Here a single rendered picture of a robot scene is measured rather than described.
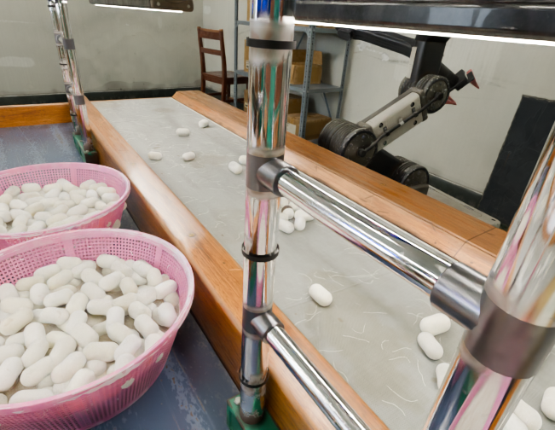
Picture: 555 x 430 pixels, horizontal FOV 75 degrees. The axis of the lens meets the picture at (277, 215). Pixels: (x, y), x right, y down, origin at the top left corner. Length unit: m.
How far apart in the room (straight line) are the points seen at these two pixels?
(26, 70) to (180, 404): 4.68
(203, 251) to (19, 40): 4.54
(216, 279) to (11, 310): 0.23
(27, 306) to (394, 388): 0.40
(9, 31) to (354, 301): 4.70
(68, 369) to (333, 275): 0.32
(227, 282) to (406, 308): 0.22
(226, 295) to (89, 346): 0.14
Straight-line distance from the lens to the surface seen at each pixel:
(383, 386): 0.40
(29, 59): 4.95
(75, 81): 1.00
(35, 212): 0.71
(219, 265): 0.46
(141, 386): 0.43
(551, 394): 0.44
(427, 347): 0.43
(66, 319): 0.47
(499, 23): 0.27
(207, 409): 0.44
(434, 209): 0.69
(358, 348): 0.42
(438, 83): 1.20
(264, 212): 0.23
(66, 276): 0.53
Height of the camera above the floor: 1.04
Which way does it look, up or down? 29 degrees down
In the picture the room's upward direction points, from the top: 4 degrees clockwise
